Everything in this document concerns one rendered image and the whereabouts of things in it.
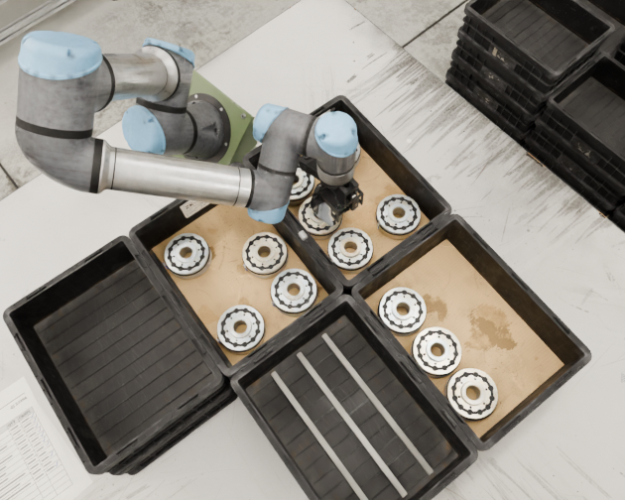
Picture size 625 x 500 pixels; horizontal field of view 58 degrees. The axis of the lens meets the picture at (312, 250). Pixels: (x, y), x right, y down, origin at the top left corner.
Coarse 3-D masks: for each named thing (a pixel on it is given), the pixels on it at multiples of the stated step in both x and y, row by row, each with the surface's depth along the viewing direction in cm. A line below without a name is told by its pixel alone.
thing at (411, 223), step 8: (384, 200) 131; (392, 200) 132; (400, 200) 131; (408, 200) 131; (384, 208) 130; (408, 208) 130; (416, 208) 131; (384, 216) 130; (416, 216) 130; (384, 224) 129; (392, 224) 129; (400, 224) 129; (408, 224) 129; (416, 224) 129; (392, 232) 128; (400, 232) 128
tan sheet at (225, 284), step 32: (192, 224) 134; (224, 224) 134; (256, 224) 133; (160, 256) 131; (224, 256) 130; (192, 288) 128; (224, 288) 128; (256, 288) 127; (320, 288) 127; (288, 320) 124; (224, 352) 122
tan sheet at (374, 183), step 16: (368, 160) 139; (368, 176) 137; (384, 176) 137; (368, 192) 136; (384, 192) 136; (400, 192) 135; (368, 208) 134; (352, 224) 133; (368, 224) 132; (320, 240) 131; (384, 240) 131; (400, 240) 131
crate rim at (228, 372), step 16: (144, 224) 123; (288, 224) 124; (304, 240) 121; (144, 256) 120; (160, 272) 119; (336, 288) 116; (176, 304) 116; (192, 320) 114; (304, 320) 114; (208, 352) 112; (256, 352) 113; (224, 368) 111; (240, 368) 110
